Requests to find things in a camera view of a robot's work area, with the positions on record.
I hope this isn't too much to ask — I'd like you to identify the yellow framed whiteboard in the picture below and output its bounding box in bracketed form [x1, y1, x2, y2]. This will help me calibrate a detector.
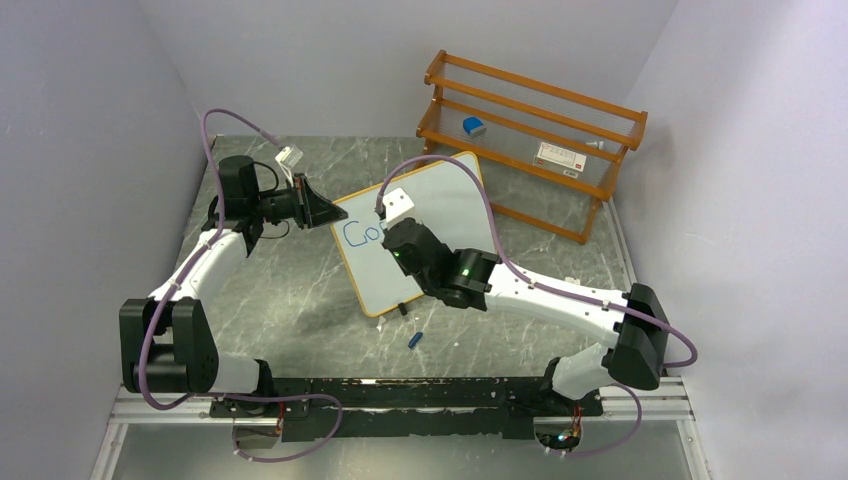
[329, 150, 485, 319]

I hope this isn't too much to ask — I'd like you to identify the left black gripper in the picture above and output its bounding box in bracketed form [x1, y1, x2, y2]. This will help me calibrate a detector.
[251, 173, 348, 230]

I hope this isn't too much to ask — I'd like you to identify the blue marker cap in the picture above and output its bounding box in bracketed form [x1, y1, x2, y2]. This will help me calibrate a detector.
[408, 332, 423, 349]

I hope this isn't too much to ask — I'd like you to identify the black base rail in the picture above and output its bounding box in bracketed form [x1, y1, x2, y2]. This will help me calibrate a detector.
[209, 377, 603, 442]

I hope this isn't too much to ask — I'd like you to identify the aluminium frame rail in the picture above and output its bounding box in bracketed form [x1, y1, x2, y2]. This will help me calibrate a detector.
[109, 380, 233, 425]

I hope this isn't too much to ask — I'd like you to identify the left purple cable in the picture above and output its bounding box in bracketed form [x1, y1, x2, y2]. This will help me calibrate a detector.
[132, 109, 344, 464]

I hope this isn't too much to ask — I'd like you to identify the orange wooden rack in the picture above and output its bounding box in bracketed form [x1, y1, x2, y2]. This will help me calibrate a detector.
[415, 50, 649, 244]

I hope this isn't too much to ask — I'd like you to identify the purple cable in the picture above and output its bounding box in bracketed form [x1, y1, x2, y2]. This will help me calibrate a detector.
[374, 154, 700, 460]
[132, 109, 344, 464]

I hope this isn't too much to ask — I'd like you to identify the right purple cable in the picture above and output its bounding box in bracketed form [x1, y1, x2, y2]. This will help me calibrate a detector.
[374, 154, 700, 460]

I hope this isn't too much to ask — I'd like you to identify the blue whiteboard eraser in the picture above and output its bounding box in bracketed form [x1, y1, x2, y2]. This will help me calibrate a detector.
[461, 116, 487, 138]

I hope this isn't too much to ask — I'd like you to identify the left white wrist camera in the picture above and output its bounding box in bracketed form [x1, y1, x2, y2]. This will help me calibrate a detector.
[274, 145, 303, 187]

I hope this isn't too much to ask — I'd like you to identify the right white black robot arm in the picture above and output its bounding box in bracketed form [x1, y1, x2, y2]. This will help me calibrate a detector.
[383, 218, 669, 414]

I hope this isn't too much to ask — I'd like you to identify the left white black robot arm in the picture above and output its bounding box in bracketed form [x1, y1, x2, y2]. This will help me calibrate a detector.
[119, 155, 348, 416]

